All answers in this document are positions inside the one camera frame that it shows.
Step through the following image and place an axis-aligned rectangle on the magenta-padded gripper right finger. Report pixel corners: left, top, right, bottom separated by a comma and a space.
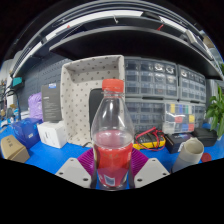
127, 147, 171, 190

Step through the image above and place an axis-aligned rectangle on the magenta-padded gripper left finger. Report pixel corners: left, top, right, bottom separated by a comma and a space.
54, 148, 98, 190

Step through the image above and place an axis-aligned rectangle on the clear bottle red drink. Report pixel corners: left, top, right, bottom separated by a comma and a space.
90, 78, 136, 191

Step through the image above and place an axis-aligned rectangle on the yellow multimeter with red leads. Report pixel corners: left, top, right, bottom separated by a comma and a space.
133, 126, 167, 152

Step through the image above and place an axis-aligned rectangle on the black box with label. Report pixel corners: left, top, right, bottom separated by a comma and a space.
164, 132, 195, 155

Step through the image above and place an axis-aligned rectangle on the white carton box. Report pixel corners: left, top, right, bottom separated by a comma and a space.
36, 120, 68, 150

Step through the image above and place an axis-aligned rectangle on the cream ceramic mug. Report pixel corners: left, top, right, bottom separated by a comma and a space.
171, 137, 205, 174

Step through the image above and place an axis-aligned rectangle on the blue plastic-wrapped box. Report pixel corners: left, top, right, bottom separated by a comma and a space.
10, 117, 44, 150

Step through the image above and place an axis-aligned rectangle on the brown cardboard box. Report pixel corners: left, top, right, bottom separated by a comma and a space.
0, 134, 31, 164

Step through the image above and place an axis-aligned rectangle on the plain black box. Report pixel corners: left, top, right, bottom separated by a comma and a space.
191, 126, 220, 148

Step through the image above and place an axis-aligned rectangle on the dark grey upright box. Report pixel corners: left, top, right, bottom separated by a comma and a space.
40, 82, 63, 123

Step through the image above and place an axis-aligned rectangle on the purple plastic bag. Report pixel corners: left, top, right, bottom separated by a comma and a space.
27, 92, 44, 121

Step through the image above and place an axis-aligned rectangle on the green potted plant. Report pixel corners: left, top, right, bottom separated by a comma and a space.
203, 84, 224, 140

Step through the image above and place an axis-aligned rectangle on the dark overhead shelf unit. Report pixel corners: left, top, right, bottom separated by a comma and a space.
9, 9, 224, 82

